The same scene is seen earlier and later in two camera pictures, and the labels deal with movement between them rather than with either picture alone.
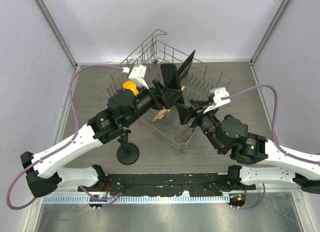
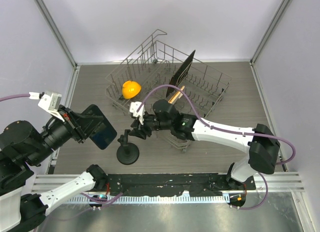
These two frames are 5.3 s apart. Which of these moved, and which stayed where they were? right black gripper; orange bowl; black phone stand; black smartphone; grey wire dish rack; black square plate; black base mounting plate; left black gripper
Moved: right black gripper; left black gripper; black smartphone
Stayed: grey wire dish rack; black base mounting plate; black phone stand; black square plate; orange bowl
